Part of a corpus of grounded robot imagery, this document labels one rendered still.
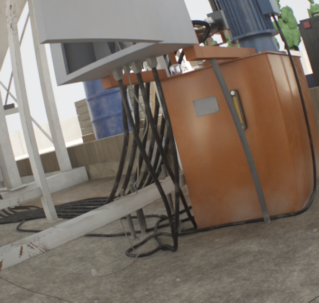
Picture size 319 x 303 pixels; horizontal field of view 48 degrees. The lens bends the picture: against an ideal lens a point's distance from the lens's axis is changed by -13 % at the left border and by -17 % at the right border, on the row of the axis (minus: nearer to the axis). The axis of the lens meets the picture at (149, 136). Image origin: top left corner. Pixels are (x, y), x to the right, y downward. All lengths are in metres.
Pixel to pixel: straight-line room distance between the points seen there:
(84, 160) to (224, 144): 3.28
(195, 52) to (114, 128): 4.20
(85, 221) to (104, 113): 4.15
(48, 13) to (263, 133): 0.98
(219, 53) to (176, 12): 0.25
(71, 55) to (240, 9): 0.75
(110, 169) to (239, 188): 2.99
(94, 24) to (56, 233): 0.63
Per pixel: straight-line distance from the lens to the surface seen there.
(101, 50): 1.36
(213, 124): 1.51
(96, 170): 4.56
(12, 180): 3.99
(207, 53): 1.22
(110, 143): 4.31
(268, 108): 1.42
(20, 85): 2.54
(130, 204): 1.39
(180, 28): 1.10
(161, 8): 1.07
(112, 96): 5.33
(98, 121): 5.38
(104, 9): 0.81
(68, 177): 4.42
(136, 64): 1.20
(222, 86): 1.28
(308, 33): 3.37
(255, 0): 1.71
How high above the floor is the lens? 0.48
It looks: 2 degrees down
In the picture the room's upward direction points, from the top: 15 degrees counter-clockwise
